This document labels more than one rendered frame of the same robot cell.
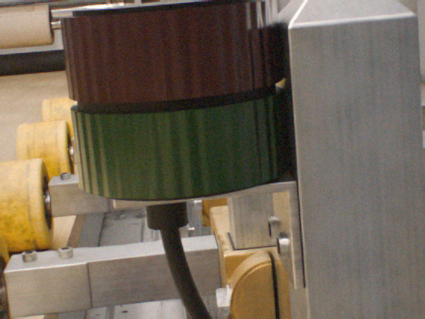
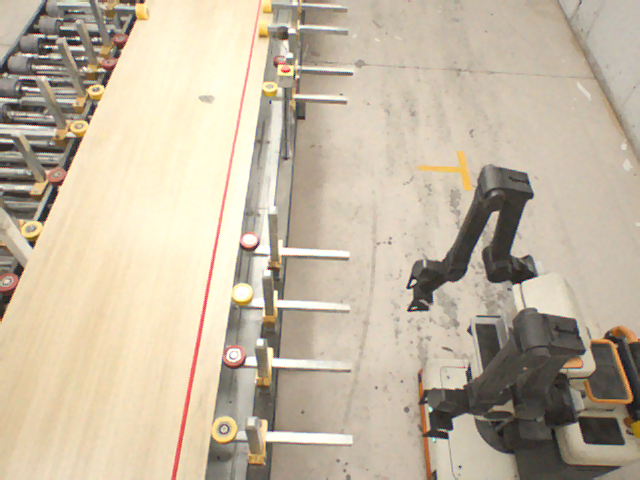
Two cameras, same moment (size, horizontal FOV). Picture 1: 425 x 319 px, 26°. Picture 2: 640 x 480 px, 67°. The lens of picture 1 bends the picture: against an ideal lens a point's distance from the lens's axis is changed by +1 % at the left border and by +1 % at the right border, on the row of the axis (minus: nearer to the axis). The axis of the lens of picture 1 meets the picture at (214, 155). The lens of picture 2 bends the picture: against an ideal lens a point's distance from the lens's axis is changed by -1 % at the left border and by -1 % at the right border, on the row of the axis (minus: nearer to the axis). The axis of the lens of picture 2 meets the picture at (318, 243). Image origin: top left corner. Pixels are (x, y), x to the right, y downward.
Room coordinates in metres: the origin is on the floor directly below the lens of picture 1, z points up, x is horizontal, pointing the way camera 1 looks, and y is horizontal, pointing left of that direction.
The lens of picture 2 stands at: (-2.12, -0.31, 2.52)
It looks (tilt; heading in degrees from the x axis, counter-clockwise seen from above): 54 degrees down; 1
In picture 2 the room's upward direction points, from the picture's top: 5 degrees clockwise
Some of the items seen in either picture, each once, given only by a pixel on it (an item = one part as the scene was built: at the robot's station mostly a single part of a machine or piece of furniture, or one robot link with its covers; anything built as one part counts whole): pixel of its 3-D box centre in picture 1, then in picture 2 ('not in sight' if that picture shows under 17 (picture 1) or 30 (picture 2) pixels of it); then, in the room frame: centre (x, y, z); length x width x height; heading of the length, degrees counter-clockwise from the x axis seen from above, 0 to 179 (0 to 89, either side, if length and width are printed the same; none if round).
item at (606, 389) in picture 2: not in sight; (594, 375); (-1.38, -1.32, 0.87); 0.23 x 0.15 x 0.11; 3
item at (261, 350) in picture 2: not in sight; (263, 371); (-1.49, -0.14, 0.87); 0.04 x 0.04 x 0.48; 3
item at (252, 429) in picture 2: not in sight; (256, 444); (-1.74, -0.15, 0.90); 0.04 x 0.04 x 0.48; 3
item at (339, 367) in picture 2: not in sight; (290, 364); (-1.44, -0.23, 0.84); 0.43 x 0.03 x 0.04; 93
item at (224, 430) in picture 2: not in sight; (225, 433); (-1.70, -0.05, 0.85); 0.08 x 0.08 x 0.11
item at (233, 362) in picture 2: not in sight; (235, 360); (-1.45, -0.03, 0.85); 0.08 x 0.08 x 0.11
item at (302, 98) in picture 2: not in sight; (306, 98); (0.06, -0.14, 0.84); 0.43 x 0.03 x 0.04; 93
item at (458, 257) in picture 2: not in sight; (471, 229); (-1.20, -0.74, 1.40); 0.11 x 0.06 x 0.43; 4
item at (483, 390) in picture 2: not in sight; (502, 369); (-1.63, -0.77, 1.40); 0.11 x 0.06 x 0.43; 4
